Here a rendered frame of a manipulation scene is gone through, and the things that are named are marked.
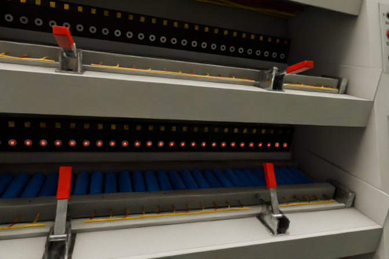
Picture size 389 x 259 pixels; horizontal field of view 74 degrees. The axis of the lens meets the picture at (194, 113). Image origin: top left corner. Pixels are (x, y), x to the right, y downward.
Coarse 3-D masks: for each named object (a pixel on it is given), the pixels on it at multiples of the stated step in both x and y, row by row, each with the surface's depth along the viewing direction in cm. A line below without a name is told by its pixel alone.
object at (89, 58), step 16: (0, 48) 29; (16, 48) 30; (32, 48) 30; (48, 48) 31; (96, 64) 33; (112, 64) 33; (128, 64) 34; (144, 64) 35; (160, 64) 35; (176, 64) 36; (192, 64) 37; (208, 64) 39; (256, 80) 40; (288, 80) 42; (304, 80) 43; (320, 80) 44; (336, 80) 45
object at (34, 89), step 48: (96, 48) 45; (144, 48) 47; (0, 96) 26; (48, 96) 27; (96, 96) 29; (144, 96) 30; (192, 96) 32; (240, 96) 34; (288, 96) 36; (336, 96) 40
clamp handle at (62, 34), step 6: (54, 30) 22; (60, 30) 22; (66, 30) 22; (54, 36) 22; (60, 36) 22; (66, 36) 22; (60, 42) 24; (66, 42) 24; (72, 42) 25; (66, 48) 26; (72, 48) 25; (66, 54) 28; (72, 54) 28
